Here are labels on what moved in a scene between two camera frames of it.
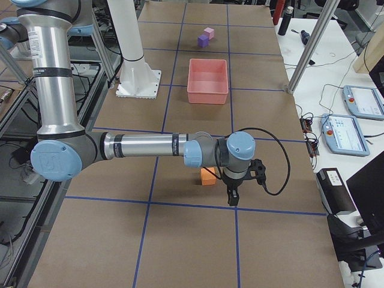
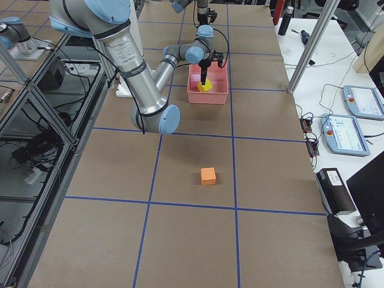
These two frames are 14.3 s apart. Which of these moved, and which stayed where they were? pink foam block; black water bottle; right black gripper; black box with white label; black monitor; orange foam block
Moved: pink foam block; right black gripper
Stayed: orange foam block; black box with white label; black monitor; black water bottle
